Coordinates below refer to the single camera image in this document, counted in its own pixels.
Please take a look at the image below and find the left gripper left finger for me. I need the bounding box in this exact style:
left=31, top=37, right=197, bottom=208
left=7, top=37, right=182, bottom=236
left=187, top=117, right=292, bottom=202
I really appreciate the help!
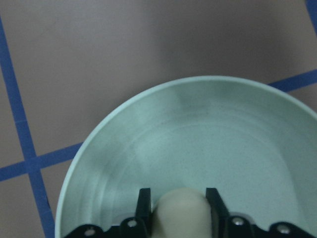
left=135, top=188, right=152, bottom=235

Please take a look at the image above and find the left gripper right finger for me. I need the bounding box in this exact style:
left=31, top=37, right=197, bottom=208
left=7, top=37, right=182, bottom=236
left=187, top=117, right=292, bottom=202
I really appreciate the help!
left=206, top=188, right=230, bottom=238

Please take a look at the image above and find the white steamed bun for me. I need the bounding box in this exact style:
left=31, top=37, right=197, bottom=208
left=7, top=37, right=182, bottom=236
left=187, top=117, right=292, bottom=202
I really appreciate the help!
left=151, top=188, right=212, bottom=238

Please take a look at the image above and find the light green plate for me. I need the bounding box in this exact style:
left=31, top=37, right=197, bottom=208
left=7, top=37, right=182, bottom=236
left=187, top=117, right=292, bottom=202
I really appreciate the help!
left=55, top=76, right=317, bottom=238

